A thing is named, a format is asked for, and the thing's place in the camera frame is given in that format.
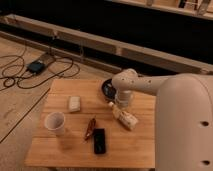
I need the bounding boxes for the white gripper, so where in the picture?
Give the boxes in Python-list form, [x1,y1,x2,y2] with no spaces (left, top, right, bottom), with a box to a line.
[115,90,132,108]

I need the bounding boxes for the white plastic bottle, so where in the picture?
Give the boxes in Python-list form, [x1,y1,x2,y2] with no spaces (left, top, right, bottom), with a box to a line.
[108,102,138,130]

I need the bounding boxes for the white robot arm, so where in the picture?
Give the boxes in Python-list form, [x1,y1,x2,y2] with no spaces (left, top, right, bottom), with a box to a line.
[112,69,213,171]

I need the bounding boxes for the dark ceramic bowl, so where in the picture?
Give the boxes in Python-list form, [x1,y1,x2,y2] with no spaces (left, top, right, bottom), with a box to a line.
[101,79,116,100]

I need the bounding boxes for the black rectangular device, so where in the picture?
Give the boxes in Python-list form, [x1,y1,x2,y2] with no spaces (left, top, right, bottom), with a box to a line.
[93,129,106,154]

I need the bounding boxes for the white sponge block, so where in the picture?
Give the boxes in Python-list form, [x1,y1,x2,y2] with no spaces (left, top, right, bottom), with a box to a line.
[68,96,81,112]

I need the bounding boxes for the wooden table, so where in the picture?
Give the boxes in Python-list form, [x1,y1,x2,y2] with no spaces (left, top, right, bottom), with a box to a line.
[25,79,155,169]

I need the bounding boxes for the black power adapter box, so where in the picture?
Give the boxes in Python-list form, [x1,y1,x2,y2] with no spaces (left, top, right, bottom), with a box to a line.
[27,61,45,74]

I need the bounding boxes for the black floor cable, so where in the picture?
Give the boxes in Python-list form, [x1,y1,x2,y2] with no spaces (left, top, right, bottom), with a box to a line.
[0,44,81,90]

